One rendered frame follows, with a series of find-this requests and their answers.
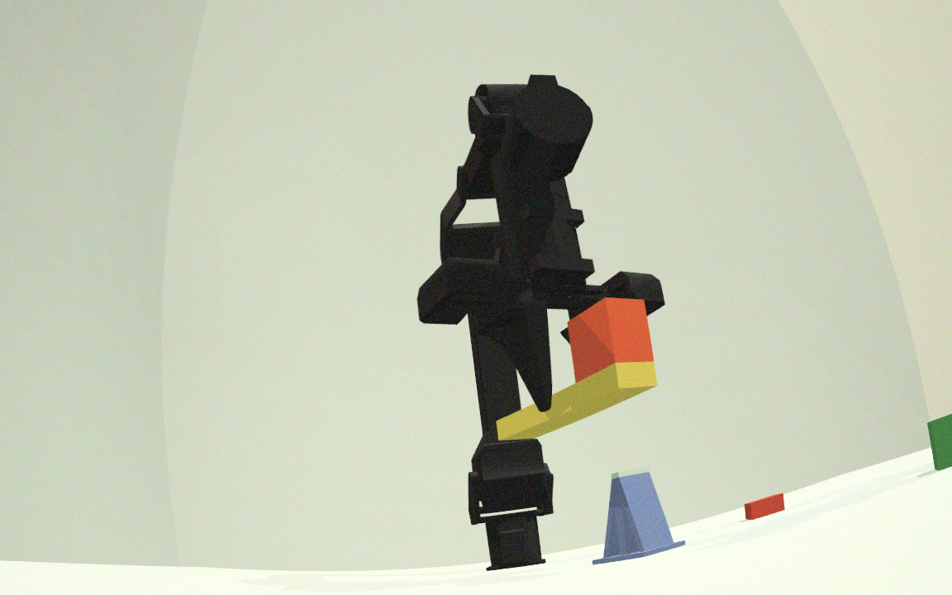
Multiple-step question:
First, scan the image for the yellow bar with orange block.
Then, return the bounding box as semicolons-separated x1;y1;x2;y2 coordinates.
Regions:
496;297;658;440

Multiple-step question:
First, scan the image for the orange-red rectangular block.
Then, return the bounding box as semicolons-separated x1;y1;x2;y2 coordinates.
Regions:
745;493;785;520

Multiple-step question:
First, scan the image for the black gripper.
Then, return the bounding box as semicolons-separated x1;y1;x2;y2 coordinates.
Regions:
417;193;664;412

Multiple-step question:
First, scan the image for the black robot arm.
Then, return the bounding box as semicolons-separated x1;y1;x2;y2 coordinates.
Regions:
440;74;593;571

